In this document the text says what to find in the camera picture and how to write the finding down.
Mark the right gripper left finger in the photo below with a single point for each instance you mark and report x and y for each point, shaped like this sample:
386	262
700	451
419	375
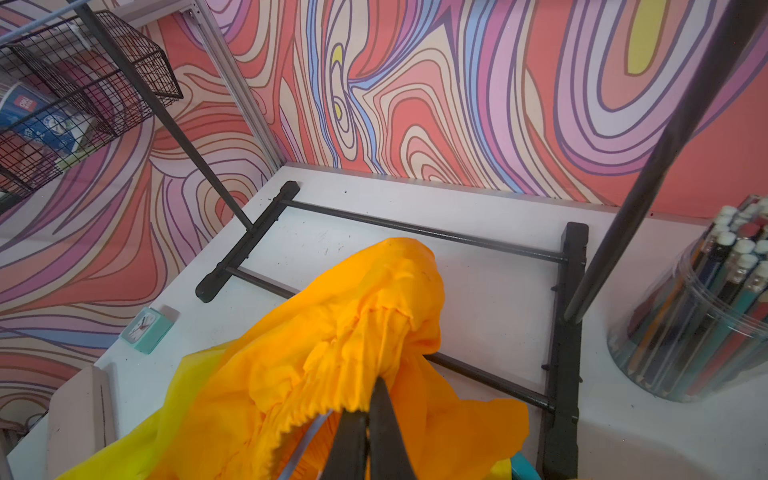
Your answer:
347	459

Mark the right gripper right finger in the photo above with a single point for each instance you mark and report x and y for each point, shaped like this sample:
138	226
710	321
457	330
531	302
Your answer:
388	456

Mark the blue wire hanger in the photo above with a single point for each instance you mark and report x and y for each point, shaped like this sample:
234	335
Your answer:
302	446

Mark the orange shorts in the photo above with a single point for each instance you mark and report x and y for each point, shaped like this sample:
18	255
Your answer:
375	316

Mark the yellow shorts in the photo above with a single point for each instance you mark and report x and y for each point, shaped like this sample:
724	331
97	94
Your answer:
137	454

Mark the teal plastic basket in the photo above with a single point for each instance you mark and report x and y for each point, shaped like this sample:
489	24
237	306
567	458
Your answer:
522	469

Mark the mint small clock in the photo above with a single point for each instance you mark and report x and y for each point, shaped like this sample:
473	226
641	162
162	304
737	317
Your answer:
146	330

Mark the black clothes rack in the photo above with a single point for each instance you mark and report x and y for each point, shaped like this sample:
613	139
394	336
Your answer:
580	277

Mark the pink flat case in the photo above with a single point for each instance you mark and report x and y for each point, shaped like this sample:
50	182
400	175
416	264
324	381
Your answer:
81	421

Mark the marker pens cup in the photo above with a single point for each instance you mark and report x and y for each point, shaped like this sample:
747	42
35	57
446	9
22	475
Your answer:
703	327

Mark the blue capped pencil tube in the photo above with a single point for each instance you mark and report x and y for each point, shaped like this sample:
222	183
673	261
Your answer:
38	118

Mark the black wire basket left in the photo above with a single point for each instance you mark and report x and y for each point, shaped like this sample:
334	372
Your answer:
64	61

